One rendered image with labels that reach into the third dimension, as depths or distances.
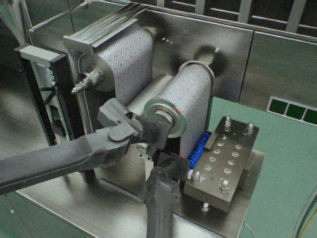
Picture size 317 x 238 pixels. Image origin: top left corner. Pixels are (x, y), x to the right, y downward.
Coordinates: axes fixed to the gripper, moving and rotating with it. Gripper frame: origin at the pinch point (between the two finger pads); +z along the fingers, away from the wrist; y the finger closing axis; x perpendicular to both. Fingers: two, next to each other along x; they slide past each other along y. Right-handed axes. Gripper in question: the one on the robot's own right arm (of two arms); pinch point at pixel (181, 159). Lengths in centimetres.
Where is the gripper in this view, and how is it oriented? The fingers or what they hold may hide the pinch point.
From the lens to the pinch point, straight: 100.1
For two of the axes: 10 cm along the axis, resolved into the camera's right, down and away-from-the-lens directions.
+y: 8.8, 3.1, -3.6
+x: 2.4, -9.4, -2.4
